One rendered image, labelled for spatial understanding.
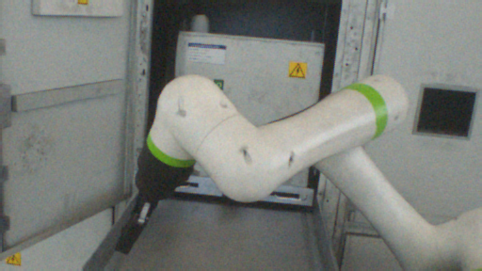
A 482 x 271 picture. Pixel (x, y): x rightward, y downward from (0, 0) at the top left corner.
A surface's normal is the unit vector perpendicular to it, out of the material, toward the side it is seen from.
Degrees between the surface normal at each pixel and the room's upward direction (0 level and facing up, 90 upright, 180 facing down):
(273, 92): 90
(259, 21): 90
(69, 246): 90
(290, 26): 90
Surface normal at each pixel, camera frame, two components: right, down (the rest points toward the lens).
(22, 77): 0.89, 0.19
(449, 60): -0.14, 0.28
